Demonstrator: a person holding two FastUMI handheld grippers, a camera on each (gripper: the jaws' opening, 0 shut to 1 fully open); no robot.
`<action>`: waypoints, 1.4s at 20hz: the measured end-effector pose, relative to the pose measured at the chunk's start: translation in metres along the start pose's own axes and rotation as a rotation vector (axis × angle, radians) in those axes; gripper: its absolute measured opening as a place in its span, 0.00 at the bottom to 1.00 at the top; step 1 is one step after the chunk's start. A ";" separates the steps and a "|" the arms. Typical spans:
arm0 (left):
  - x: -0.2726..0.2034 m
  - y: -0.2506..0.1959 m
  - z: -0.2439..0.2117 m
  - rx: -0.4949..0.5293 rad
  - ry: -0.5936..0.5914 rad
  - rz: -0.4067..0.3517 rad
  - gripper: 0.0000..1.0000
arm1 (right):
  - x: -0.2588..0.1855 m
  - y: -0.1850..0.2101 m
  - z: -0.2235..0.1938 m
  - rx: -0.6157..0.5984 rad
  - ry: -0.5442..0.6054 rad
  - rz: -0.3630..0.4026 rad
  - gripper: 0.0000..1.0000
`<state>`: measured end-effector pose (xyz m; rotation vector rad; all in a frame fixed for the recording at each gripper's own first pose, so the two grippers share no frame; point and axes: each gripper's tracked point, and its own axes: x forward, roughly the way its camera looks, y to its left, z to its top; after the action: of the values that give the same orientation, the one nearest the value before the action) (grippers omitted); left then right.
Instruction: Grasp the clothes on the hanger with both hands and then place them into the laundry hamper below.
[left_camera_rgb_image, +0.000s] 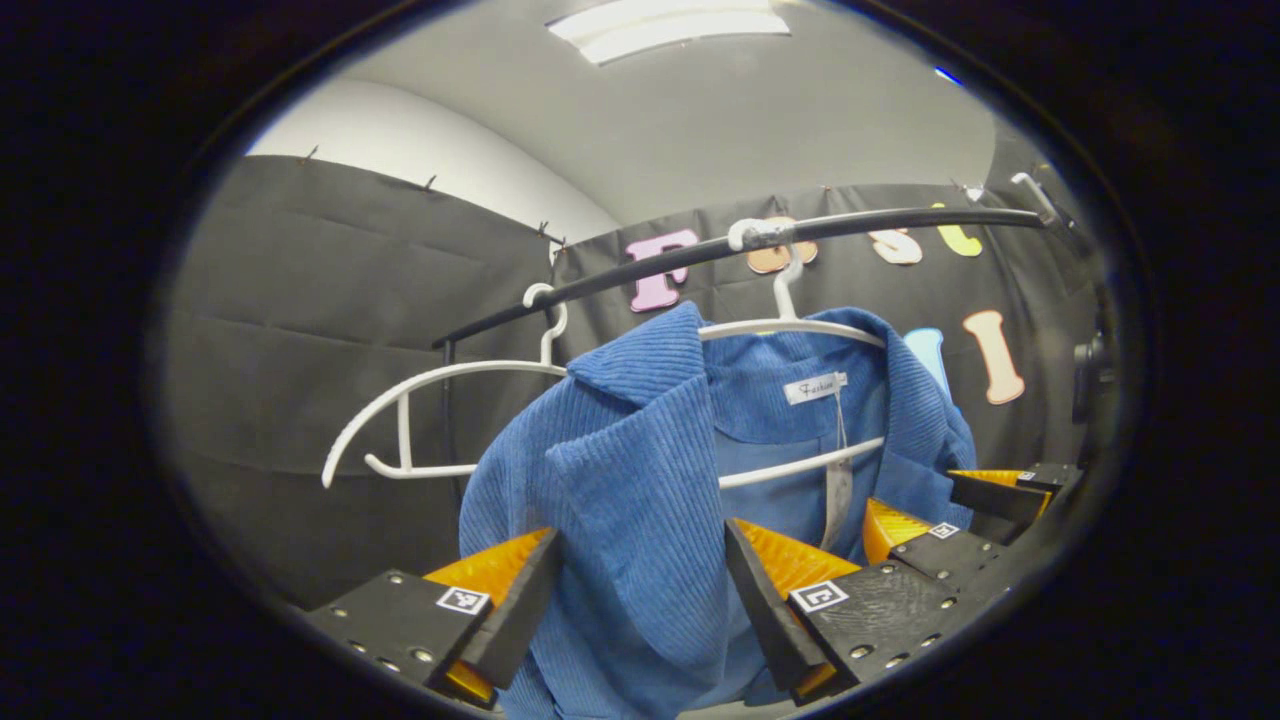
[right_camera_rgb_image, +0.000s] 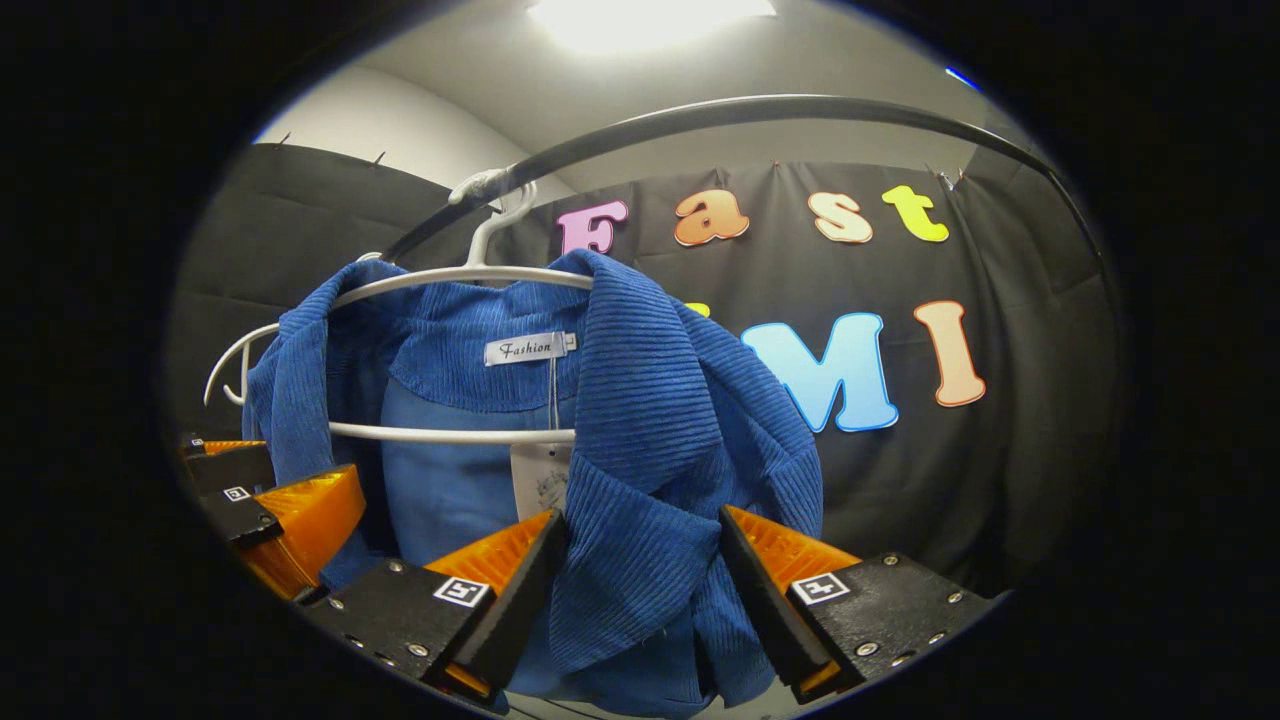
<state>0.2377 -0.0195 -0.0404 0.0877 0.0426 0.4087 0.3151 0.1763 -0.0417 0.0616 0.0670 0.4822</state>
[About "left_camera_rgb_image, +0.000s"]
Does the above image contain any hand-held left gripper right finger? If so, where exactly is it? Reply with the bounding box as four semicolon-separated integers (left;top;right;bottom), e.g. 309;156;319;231
722;516;978;708

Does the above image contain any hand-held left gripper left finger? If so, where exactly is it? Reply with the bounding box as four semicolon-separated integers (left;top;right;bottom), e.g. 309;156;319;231
300;526;565;711

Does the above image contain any blue corduroy jacket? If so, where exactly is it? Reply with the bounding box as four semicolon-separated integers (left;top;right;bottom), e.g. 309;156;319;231
458;302;979;720

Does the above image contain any white plastic clothes hanger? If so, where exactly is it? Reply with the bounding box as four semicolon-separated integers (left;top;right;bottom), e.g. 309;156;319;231
321;283;571;490
697;217;889;491

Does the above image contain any black metal clothes rack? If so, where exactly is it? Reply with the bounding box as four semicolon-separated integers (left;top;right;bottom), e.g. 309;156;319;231
432;205;1049;511

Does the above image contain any black backdrop cloth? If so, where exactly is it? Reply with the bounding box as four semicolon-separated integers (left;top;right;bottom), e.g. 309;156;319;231
160;150;1111;611

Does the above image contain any large ceiling light panel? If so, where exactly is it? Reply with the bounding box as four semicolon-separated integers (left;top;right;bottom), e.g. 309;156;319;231
547;0;792;67

